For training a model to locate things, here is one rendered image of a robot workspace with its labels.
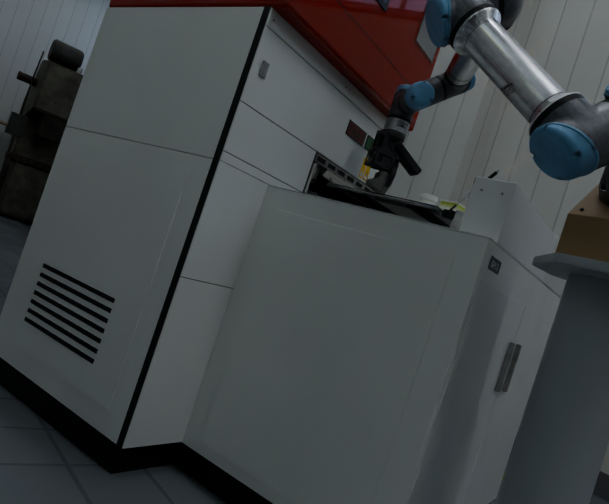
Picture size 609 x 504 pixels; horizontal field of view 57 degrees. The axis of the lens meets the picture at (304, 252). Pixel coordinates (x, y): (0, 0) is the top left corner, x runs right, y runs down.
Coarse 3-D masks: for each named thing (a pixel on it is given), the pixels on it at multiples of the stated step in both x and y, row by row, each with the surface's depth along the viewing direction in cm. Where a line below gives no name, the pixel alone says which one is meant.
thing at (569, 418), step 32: (544, 256) 115; (576, 256) 105; (576, 288) 112; (608, 288) 107; (576, 320) 110; (608, 320) 106; (544, 352) 116; (576, 352) 108; (608, 352) 106; (544, 384) 112; (576, 384) 107; (608, 384) 106; (544, 416) 109; (576, 416) 106; (608, 416) 106; (544, 448) 108; (576, 448) 105; (512, 480) 111; (544, 480) 106; (576, 480) 105
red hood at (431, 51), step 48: (144, 0) 166; (192, 0) 154; (240, 0) 143; (288, 0) 134; (336, 0) 148; (384, 0) 165; (336, 48) 153; (384, 48) 172; (432, 48) 196; (384, 96) 179
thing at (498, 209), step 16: (480, 192) 126; (496, 192) 124; (512, 192) 122; (480, 208) 125; (496, 208) 123; (512, 208) 124; (528, 208) 134; (464, 224) 127; (480, 224) 125; (496, 224) 123; (512, 224) 127; (528, 224) 138; (544, 224) 151; (496, 240) 122; (512, 240) 130; (528, 240) 142; (544, 240) 155; (528, 256) 146; (544, 272) 165
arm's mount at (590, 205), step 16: (592, 192) 120; (576, 208) 116; (592, 208) 115; (608, 208) 113; (576, 224) 114; (592, 224) 112; (608, 224) 109; (560, 240) 115; (576, 240) 113; (592, 240) 111; (608, 240) 109; (592, 256) 110; (608, 256) 108
